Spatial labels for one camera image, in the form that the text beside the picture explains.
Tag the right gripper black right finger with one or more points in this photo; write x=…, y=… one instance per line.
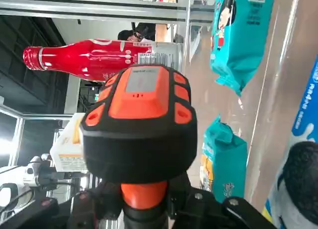
x=211, y=214

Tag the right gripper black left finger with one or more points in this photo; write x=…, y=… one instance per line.
x=74, y=211

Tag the orange black barcode scanner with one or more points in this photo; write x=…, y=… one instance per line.
x=139, y=139

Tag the blue Oreo cookie box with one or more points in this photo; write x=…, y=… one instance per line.
x=298, y=164

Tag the red Coca-Cola bottle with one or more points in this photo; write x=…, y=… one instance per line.
x=74, y=57

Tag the white wafer cookie box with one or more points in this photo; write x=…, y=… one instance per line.
x=67, y=144

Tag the teal cartoon snack packet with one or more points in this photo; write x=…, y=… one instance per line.
x=223, y=164
x=238, y=40

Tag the person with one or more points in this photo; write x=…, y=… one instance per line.
x=139, y=32

